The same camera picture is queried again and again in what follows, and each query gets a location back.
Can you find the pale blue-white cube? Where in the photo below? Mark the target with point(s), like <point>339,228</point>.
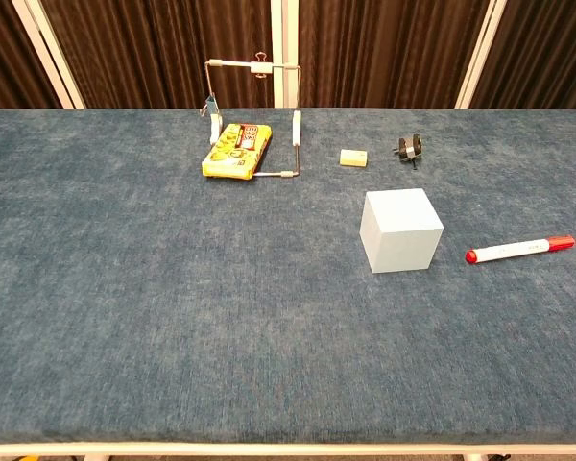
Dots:
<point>398,235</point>

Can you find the red and white marker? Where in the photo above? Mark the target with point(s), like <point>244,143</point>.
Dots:
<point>513,250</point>

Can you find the yellow snack packet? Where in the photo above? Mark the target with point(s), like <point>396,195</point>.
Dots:
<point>236,151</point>

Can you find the cream rectangular eraser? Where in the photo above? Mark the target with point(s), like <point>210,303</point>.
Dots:
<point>353,158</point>

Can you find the black binder clip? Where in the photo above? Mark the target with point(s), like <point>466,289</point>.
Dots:
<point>409,149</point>

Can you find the silver binder clip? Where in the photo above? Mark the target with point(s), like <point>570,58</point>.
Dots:
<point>260,65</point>

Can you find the dark brown curtain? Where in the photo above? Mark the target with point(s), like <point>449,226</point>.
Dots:
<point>163,48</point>

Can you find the white frame post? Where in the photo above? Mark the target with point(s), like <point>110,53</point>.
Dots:
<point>48,53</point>
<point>283,43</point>
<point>480,53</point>

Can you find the white table edge rail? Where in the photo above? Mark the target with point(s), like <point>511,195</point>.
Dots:
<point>288,449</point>

